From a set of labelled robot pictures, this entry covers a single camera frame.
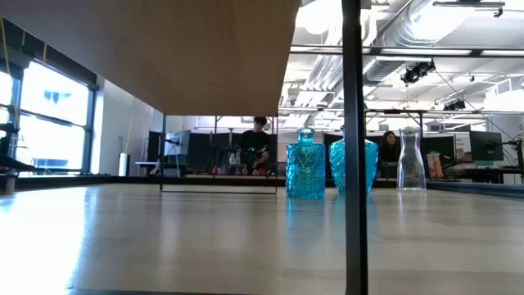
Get blue cylindrical textured glass vase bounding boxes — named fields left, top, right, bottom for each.
left=285, top=127, right=328, bottom=201

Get blue bulbous textured glass vase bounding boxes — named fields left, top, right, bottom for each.
left=328, top=137, right=380, bottom=197

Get tall clear glass carafe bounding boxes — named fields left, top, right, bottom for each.
left=395, top=125, right=428, bottom=191

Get wooden shelf black metal legs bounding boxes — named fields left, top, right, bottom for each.
left=0, top=0, right=369, bottom=295

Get person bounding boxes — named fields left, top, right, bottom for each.
left=238, top=116, right=272, bottom=175
left=378, top=130, right=401, bottom=179

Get grey computer monitor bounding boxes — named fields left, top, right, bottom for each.
left=163, top=129, right=192, bottom=159

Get white cylinder roll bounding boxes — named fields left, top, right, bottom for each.
left=118, top=152, right=131, bottom=178

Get colourful snack bag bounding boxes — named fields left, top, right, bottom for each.
left=425, top=152, right=445, bottom=179

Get large window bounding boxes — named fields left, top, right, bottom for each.
left=0, top=34, right=102, bottom=175

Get black computer monitor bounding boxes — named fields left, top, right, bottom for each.
left=469, top=129, right=505, bottom=162

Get black aluminium rig frame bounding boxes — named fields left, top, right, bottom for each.
left=362, top=107, right=524, bottom=181

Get silver ventilation duct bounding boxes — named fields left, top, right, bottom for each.
left=359, top=57, right=404, bottom=86

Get black aluminium table frame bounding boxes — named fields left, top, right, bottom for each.
left=0, top=174, right=524, bottom=201

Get black ceiling-hung camera rig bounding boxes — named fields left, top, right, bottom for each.
left=400, top=60, right=436, bottom=86

